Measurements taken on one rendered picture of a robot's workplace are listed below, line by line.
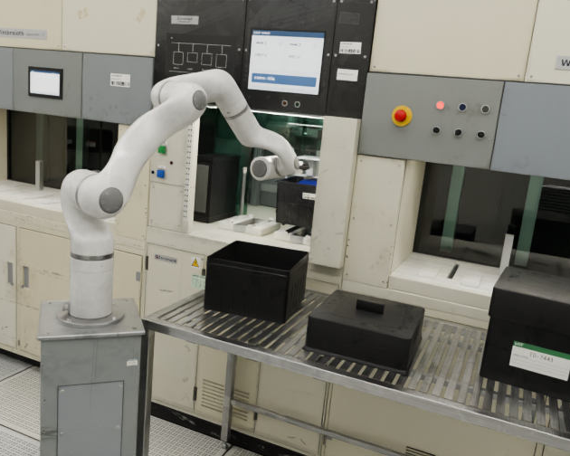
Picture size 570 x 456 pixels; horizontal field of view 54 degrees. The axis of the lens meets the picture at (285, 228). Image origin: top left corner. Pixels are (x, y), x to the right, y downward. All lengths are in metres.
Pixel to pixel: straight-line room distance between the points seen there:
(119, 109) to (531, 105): 1.58
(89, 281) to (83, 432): 0.43
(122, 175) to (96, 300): 0.36
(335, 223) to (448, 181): 0.60
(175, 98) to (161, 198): 0.80
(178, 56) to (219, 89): 0.54
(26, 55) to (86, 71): 0.35
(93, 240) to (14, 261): 1.42
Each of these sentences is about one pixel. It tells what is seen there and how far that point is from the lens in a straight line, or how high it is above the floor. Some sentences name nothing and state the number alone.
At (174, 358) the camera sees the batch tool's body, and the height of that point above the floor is 0.31.
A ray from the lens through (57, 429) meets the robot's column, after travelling 1.77.
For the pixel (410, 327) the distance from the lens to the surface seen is 1.58.
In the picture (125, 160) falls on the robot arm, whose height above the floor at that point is 1.23.
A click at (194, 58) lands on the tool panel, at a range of 2.28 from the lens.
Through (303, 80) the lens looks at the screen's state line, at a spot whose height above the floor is 1.51.
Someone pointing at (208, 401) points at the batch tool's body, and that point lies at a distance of 2.52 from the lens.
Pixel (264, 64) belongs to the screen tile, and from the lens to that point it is 2.13.
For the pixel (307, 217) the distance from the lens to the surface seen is 2.29.
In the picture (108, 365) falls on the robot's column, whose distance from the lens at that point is 1.69.
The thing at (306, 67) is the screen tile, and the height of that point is 1.56.
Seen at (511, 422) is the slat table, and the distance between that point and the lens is 1.45.
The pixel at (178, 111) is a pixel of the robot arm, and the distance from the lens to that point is 1.67.
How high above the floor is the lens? 1.41
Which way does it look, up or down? 12 degrees down
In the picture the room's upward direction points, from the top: 6 degrees clockwise
